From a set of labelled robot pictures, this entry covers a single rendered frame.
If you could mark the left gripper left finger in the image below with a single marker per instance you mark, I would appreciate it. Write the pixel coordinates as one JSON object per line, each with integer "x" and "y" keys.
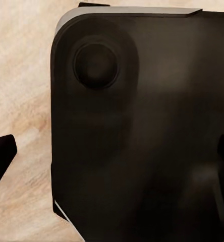
{"x": 8, "y": 150}

